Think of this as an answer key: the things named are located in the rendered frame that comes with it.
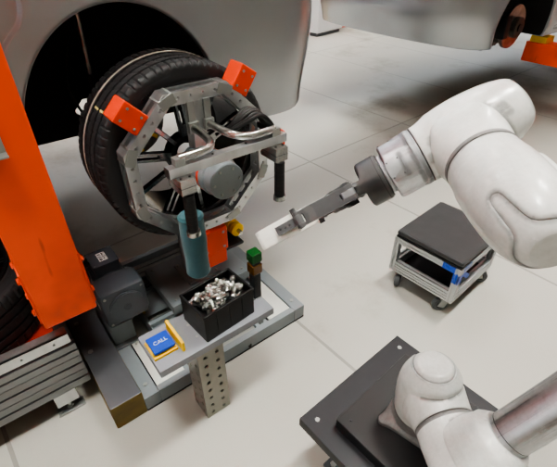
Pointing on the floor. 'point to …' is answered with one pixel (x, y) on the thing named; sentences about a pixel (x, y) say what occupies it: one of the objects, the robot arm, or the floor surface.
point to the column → (210, 381)
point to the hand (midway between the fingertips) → (278, 233)
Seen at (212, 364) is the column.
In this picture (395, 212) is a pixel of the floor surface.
